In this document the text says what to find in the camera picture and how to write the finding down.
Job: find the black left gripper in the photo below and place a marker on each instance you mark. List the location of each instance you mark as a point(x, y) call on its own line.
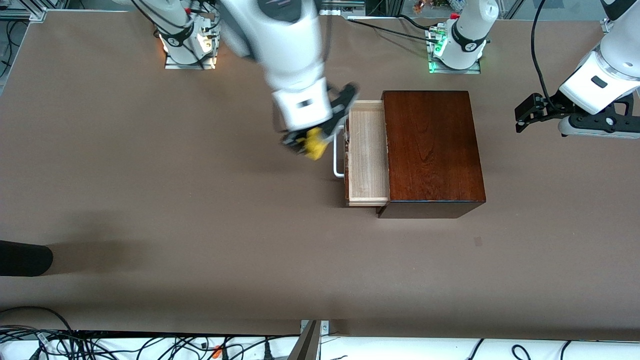
point(549, 107)

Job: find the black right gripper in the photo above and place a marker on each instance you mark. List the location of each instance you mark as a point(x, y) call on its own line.
point(292, 138)

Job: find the yellow cube block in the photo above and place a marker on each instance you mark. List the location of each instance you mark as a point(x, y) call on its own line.
point(315, 145)

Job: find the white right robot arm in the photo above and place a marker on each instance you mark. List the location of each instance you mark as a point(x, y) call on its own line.
point(290, 50)

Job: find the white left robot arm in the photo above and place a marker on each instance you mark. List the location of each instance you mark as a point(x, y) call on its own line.
point(470, 30)

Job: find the dark brown wooden cabinet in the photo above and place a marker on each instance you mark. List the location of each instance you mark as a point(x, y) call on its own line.
point(430, 150)

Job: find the white power strip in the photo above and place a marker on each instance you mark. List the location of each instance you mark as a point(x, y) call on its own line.
point(345, 7)

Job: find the black padded object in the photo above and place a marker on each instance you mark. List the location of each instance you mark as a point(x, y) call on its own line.
point(22, 258)

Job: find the metal base plate of left arm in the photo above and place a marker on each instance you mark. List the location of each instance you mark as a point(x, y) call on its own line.
point(452, 71)

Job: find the aluminium frame rail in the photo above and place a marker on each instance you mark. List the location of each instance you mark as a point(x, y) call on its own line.
point(30, 15)
point(606, 25)

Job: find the metal base plate of right arm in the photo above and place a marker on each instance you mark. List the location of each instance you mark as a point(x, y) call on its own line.
point(172, 65)

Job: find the aluminium profile bracket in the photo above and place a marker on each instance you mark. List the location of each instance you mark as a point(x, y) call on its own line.
point(307, 345)

